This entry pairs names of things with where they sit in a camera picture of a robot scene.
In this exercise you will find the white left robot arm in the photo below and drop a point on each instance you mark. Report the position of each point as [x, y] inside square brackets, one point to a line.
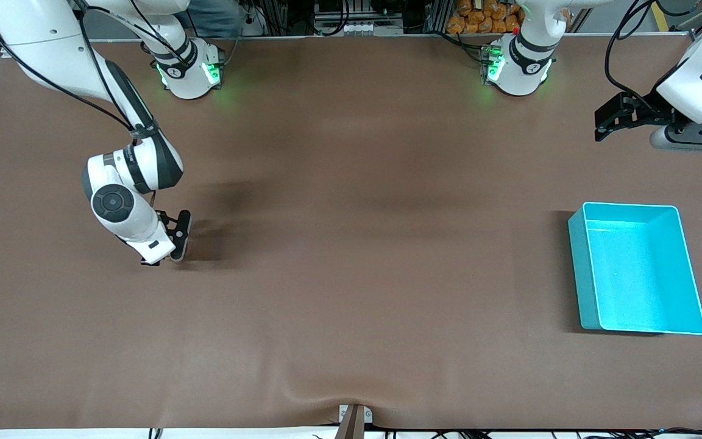
[528, 61]

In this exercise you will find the brown bar under bracket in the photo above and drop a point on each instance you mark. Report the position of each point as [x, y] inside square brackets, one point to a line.
[351, 425]

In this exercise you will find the white terminal block row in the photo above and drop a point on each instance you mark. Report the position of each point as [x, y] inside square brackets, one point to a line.
[369, 28]

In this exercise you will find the pile of orange items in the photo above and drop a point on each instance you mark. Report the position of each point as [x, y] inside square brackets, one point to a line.
[479, 18]

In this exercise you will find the person in blue jeans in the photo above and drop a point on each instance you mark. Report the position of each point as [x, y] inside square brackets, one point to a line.
[214, 18]

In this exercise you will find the brown table mat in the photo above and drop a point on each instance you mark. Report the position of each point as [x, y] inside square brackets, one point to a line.
[351, 244]

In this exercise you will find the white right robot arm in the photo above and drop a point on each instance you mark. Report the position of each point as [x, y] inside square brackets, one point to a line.
[52, 42]

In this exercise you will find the teal plastic bin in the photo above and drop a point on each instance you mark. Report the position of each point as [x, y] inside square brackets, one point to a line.
[637, 274]

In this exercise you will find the metal table edge bracket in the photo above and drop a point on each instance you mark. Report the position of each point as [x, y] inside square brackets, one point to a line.
[343, 413]

